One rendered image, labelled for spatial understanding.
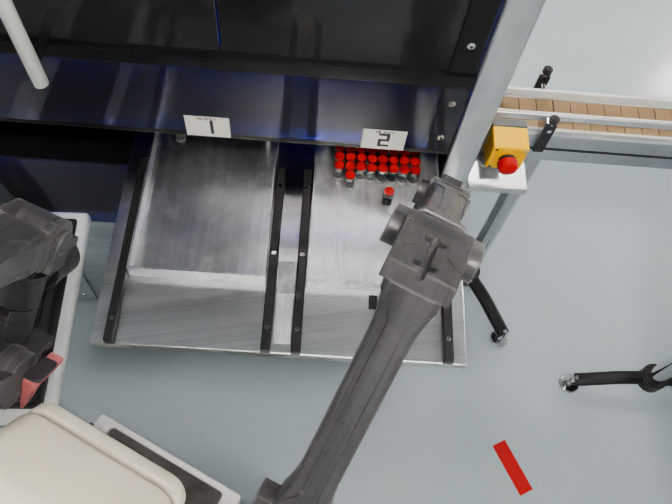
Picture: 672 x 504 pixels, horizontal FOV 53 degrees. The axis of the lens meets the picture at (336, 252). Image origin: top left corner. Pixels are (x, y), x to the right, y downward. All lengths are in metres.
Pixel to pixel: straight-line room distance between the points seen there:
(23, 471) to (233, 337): 0.61
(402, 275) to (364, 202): 0.77
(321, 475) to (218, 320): 0.60
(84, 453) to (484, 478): 1.57
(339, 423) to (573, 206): 2.02
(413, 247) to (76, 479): 0.41
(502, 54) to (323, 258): 0.51
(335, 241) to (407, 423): 0.94
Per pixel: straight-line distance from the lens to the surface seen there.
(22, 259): 0.82
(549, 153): 1.61
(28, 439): 0.80
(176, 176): 1.46
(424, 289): 0.66
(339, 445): 0.74
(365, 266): 1.35
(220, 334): 1.29
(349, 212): 1.40
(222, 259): 1.35
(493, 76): 1.22
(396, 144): 1.35
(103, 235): 1.82
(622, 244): 2.65
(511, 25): 1.14
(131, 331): 1.32
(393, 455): 2.14
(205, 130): 1.36
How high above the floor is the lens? 2.09
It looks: 63 degrees down
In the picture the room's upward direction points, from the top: 9 degrees clockwise
